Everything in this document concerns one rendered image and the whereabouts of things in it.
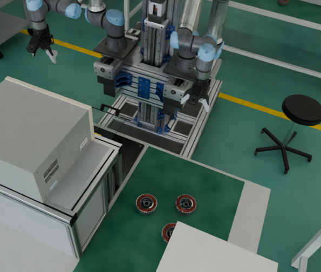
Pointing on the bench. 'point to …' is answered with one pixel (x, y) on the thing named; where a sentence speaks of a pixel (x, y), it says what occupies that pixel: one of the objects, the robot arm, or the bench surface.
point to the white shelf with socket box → (209, 254)
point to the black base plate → (127, 157)
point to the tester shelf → (69, 183)
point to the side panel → (89, 221)
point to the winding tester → (31, 137)
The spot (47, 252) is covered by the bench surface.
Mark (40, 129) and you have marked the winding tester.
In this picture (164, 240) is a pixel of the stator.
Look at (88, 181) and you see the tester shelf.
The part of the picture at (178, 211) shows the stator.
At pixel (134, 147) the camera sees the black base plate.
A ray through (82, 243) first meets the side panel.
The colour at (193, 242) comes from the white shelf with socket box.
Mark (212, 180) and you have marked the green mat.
